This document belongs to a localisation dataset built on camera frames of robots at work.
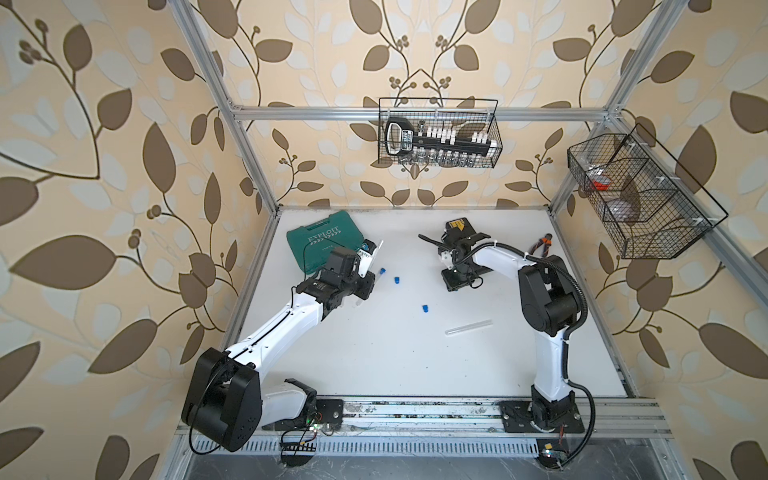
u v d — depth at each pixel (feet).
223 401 1.32
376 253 2.48
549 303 1.78
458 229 3.68
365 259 2.46
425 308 3.07
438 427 2.42
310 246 3.43
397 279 3.30
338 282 2.10
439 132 2.70
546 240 3.57
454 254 2.47
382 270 3.34
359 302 3.09
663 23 2.37
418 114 2.99
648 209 2.42
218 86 2.79
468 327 2.92
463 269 2.76
